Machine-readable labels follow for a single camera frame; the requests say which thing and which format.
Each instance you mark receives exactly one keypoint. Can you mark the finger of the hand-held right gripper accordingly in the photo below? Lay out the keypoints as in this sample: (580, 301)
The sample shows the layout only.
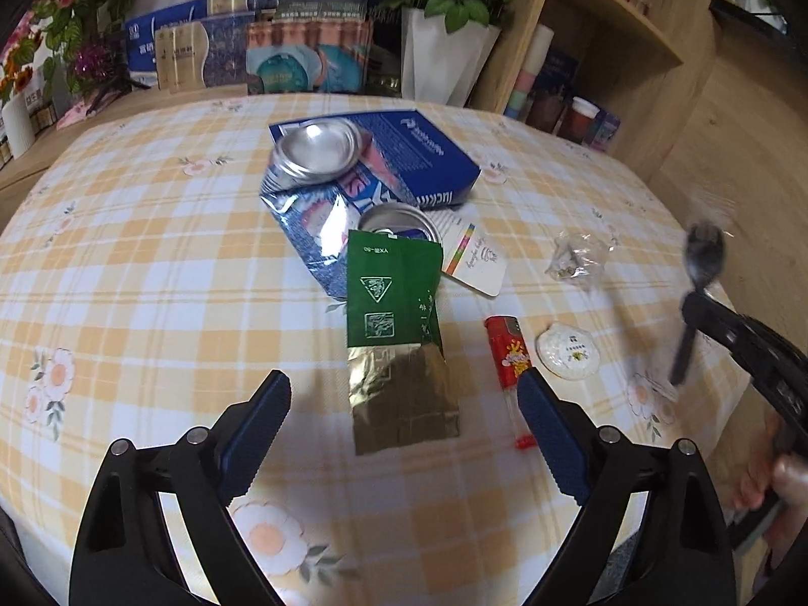
(757, 353)

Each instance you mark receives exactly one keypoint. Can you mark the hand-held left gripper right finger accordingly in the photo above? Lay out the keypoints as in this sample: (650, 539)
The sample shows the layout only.
(555, 448)

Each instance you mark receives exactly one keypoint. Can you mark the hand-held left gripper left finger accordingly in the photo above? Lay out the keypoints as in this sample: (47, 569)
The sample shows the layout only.
(252, 448)

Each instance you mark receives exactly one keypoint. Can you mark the black plastic spoon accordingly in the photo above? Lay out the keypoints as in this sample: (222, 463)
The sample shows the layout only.
(704, 252)

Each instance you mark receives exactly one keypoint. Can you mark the green and gold tea pouch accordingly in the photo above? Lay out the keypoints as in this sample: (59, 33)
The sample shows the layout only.
(391, 341)

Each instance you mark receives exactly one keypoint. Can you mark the blue luckin coffee box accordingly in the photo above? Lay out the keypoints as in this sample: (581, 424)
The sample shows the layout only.
(429, 151)

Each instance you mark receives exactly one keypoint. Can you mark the person's right hand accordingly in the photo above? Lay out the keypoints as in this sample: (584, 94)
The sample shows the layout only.
(789, 473)

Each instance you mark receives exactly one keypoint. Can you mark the round white lid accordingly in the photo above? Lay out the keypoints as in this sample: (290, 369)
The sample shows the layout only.
(566, 351)

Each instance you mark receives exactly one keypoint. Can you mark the red printed lighter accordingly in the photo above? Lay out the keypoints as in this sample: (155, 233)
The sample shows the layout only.
(508, 353)

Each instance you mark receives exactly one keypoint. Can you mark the clear plastic wrapper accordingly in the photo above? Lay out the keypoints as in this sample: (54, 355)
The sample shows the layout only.
(581, 259)

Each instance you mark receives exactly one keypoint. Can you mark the white card with colour stripe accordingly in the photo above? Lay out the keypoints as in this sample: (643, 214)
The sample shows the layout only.
(476, 265)

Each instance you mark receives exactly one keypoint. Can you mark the yellow checked tablecloth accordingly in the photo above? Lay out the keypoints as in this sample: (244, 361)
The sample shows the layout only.
(158, 265)

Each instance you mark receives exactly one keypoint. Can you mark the light blue shelf box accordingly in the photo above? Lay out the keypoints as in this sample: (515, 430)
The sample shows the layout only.
(607, 132)

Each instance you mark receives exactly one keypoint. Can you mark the brown cup with white lid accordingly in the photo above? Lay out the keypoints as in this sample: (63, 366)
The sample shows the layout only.
(577, 123)

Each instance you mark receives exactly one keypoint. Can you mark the crushed blue drink can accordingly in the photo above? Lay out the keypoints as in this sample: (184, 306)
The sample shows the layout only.
(315, 151)

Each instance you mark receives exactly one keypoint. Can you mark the brown plastic cup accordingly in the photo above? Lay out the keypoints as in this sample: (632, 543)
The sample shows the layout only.
(544, 113)

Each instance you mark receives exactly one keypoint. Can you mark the wooden shelf unit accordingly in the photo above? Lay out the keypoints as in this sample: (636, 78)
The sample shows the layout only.
(631, 44)

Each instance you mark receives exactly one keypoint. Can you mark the dark blue shelf box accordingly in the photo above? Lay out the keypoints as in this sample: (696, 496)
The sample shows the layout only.
(562, 69)

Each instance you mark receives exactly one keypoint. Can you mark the stack of pastel cups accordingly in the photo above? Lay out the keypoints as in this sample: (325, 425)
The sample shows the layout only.
(530, 69)

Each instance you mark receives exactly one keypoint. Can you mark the pink wrapped bundle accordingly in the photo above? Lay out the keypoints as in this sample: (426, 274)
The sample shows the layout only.
(88, 110)

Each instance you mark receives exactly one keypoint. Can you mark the small black tripod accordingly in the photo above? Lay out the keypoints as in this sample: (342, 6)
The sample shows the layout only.
(126, 82)

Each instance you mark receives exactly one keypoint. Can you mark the pink and teal printed box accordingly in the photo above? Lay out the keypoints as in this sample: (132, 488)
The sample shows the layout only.
(303, 60)

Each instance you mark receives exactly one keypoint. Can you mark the white cylinder vase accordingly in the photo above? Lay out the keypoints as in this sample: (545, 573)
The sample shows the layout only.
(16, 129)

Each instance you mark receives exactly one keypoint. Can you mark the purple artificial flowers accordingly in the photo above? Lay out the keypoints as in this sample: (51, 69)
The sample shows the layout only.
(91, 63)

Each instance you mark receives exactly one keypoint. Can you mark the blue white tissue pack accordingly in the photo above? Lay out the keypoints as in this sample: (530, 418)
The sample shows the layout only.
(154, 38)

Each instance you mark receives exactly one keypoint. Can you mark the red roses in white vase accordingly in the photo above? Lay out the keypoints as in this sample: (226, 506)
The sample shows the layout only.
(442, 25)

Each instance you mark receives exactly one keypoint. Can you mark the orange artificial flowers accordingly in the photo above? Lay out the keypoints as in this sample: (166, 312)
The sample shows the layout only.
(16, 79)

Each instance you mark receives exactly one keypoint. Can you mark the dark printed box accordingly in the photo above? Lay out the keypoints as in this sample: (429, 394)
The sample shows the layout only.
(322, 11)

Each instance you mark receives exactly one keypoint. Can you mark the pink blossom bouquet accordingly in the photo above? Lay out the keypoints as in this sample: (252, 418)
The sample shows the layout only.
(57, 6)

